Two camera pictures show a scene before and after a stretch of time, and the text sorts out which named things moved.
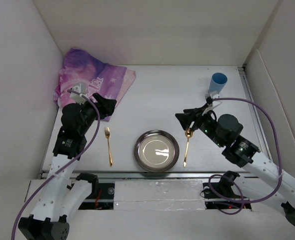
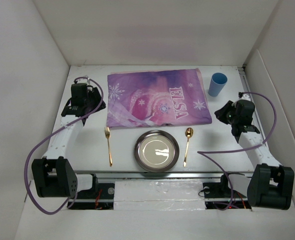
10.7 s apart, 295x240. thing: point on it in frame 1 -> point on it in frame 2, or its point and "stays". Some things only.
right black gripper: x=186 y=118 -> x=220 y=113
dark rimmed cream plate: x=156 y=151 stays
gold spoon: x=188 y=134 stays
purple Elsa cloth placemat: x=78 y=66 -> x=161 y=97
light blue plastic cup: x=217 y=82 stays
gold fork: x=107 y=132 stays
